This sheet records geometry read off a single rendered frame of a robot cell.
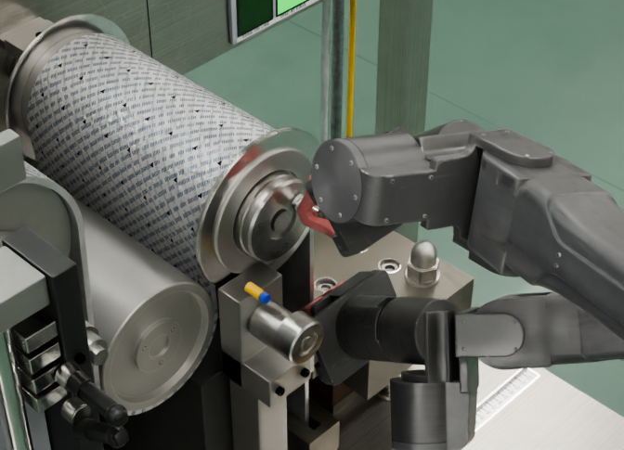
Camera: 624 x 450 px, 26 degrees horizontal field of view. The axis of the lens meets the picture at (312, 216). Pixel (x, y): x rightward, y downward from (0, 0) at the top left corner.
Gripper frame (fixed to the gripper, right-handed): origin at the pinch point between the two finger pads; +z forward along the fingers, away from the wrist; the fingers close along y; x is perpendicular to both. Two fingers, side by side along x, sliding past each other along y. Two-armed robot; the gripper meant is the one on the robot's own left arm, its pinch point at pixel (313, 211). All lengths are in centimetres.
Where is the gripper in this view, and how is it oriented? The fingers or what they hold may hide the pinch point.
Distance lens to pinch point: 109.7
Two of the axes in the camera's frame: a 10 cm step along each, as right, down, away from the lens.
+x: -4.6, -8.8, -1.1
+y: 7.0, -4.4, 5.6
